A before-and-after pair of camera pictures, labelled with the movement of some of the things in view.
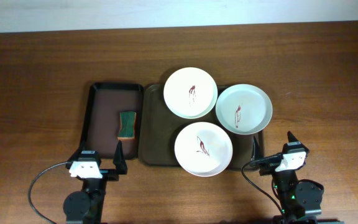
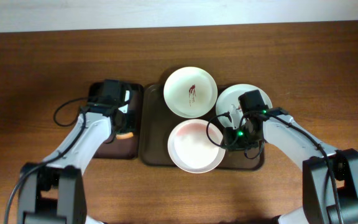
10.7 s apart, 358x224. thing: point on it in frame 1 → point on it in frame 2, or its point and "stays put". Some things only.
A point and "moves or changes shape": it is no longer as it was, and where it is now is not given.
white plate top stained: [190, 93] stays put
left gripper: [112, 174] → [130, 124]
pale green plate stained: [243, 109] stays put
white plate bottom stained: [203, 149] moves or changes shape
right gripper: [267, 168] → [228, 134]
